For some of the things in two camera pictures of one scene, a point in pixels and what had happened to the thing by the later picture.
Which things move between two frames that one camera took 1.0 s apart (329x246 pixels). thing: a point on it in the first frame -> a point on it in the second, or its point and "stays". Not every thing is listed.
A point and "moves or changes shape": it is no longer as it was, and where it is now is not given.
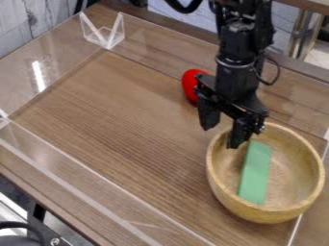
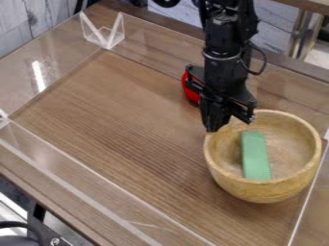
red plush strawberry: [188, 85] stays
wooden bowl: [296, 173] moves or changes shape
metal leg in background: [308, 25] stays
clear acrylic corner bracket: [105, 36] stays
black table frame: [40, 233] stays
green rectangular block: [254, 174] moves or changes shape
